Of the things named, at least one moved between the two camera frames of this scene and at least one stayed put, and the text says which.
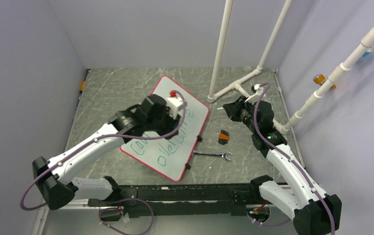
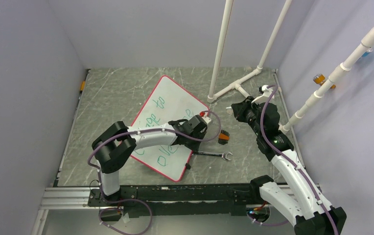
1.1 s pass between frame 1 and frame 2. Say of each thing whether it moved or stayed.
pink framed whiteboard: stayed
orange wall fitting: stayed
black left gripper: moved
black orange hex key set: stayed
